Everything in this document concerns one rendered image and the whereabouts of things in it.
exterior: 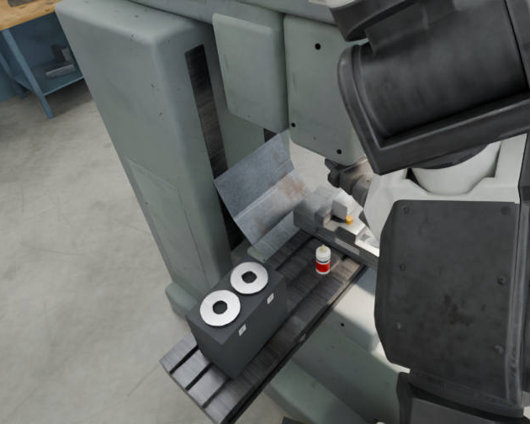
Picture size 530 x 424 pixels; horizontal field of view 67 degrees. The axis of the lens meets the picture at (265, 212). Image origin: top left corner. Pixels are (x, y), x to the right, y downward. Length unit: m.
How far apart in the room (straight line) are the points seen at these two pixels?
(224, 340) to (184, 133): 0.56
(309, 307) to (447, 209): 0.75
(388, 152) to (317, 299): 0.82
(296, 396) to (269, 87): 1.29
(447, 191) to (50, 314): 2.41
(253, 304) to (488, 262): 0.61
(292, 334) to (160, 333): 1.28
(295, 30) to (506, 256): 0.59
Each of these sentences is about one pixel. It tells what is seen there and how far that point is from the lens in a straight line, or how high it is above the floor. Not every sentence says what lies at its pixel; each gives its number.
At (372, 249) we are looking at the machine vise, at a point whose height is 1.00.
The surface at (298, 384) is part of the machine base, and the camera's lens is 1.84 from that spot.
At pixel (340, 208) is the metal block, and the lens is 1.20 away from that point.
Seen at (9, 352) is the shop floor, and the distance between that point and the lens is 2.63.
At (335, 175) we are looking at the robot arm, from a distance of 1.01.
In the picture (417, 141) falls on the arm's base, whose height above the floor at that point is 1.70.
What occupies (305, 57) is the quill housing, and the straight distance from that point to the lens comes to 0.86.
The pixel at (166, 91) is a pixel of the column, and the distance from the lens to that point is 1.08.
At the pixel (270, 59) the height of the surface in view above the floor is 1.53.
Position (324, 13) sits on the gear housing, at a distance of 0.77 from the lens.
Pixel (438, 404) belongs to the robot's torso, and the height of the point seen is 1.50.
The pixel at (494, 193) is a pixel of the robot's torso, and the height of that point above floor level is 1.64.
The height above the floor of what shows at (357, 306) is 0.85.
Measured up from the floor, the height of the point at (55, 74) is 0.26.
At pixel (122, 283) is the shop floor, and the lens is 2.56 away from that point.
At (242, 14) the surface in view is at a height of 1.61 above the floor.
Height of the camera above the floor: 1.91
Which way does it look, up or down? 45 degrees down
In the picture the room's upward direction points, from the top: 7 degrees counter-clockwise
